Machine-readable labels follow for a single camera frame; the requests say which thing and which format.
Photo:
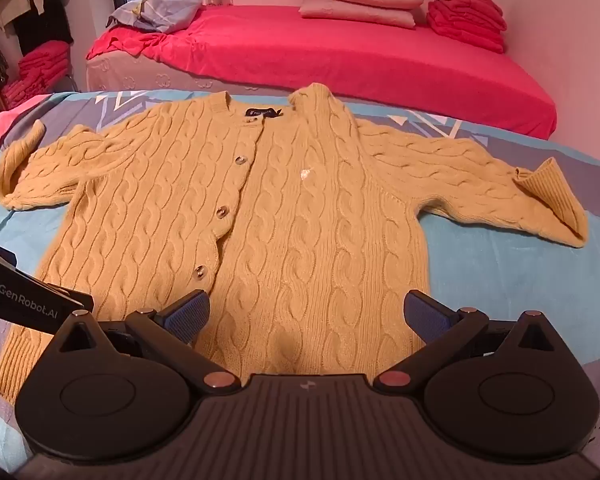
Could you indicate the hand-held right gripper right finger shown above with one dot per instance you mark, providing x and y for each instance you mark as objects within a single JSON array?
[{"x": 426, "y": 318}]

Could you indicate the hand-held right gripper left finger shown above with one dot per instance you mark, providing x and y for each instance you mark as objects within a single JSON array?
[{"x": 187, "y": 319}]

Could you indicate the hanging clothes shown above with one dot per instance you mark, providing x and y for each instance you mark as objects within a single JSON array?
[{"x": 25, "y": 0}]

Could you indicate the blue grey patterned bed sheet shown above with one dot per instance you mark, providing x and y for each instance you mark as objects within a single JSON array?
[{"x": 485, "y": 272}]

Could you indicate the pile of red folded cloths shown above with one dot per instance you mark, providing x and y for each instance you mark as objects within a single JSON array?
[{"x": 37, "y": 72}]

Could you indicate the red folded blanket stack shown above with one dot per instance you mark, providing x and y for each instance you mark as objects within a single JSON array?
[{"x": 467, "y": 20}]

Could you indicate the blue grey crumpled blanket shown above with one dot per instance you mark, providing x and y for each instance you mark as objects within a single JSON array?
[{"x": 155, "y": 12}]

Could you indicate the pink blanket with red fringe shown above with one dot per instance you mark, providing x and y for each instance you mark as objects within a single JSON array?
[{"x": 350, "y": 14}]

